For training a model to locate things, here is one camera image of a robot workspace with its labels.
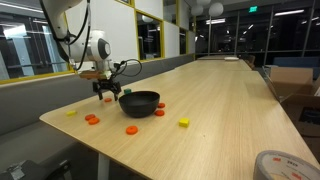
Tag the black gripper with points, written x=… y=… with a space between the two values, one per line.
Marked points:
x=106 y=85

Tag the orange disc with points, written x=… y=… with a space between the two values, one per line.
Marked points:
x=131 y=130
x=160 y=113
x=89 y=116
x=162 y=105
x=108 y=99
x=94 y=121

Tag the black bowl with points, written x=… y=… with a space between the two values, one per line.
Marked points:
x=139 y=106

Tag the yellow disc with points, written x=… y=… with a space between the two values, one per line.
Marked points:
x=71 y=113

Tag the grey upholstered bench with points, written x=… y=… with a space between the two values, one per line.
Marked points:
x=50 y=100

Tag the white table leg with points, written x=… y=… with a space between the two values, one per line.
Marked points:
x=103 y=166

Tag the yellow cube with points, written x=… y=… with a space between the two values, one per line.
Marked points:
x=183 y=122

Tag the narrow yellow framed window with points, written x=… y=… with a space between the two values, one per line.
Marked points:
x=182 y=40

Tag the black equipment bag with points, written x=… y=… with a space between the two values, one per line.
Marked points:
x=36 y=170

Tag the light wooden table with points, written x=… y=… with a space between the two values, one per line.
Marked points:
x=216 y=65

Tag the white round pendant lamp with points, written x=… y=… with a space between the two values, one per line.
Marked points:
x=197 y=10
x=203 y=1
x=216 y=9

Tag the white plate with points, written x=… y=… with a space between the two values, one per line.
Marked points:
x=231 y=58

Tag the long ceiling light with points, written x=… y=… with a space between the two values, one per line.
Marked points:
x=289 y=12
x=215 y=21

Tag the brown wooden chair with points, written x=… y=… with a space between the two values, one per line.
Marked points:
x=250 y=60

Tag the green exit sign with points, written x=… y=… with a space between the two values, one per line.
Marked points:
x=253 y=9

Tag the open cardboard box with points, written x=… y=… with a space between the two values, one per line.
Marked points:
x=291 y=81

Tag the blue sofa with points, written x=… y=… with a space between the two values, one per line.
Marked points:
x=293 y=61

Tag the cardboard box with dark print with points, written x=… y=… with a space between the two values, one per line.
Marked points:
x=301 y=113

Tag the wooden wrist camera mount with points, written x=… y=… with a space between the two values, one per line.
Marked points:
x=90 y=75

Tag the grey duct tape roll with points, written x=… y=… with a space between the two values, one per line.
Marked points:
x=258 y=170

